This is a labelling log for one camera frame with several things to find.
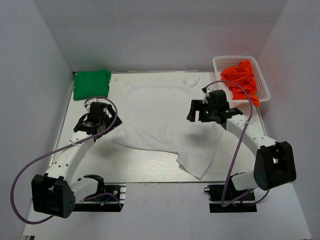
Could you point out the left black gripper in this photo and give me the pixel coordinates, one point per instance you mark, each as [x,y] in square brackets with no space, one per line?
[110,117]

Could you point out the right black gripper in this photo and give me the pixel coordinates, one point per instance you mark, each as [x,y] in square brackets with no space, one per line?
[198,111]

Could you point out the white t shirt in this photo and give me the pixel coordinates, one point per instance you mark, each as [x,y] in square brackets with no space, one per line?
[154,118]

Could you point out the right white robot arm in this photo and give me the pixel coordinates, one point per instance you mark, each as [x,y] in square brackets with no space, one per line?
[274,164]

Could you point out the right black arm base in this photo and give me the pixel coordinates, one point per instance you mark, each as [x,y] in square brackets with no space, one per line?
[245,204]

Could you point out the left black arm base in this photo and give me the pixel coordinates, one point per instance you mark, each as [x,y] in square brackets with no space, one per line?
[111,202]

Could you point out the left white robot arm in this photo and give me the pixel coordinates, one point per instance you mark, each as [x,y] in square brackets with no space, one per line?
[54,193]

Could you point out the folded green t shirt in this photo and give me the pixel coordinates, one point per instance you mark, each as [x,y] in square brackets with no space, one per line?
[88,84]

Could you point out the white plastic basket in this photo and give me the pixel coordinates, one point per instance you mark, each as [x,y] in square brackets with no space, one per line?
[233,91]

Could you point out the crumpled orange t shirt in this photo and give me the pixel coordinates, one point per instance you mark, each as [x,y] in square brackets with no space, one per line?
[243,75]

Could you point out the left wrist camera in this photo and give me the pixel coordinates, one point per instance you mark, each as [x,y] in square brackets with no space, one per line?
[96,111]

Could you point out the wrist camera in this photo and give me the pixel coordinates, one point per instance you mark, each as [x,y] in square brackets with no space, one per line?
[96,111]
[216,99]

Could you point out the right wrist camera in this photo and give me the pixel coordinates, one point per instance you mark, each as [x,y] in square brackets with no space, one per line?
[216,99]

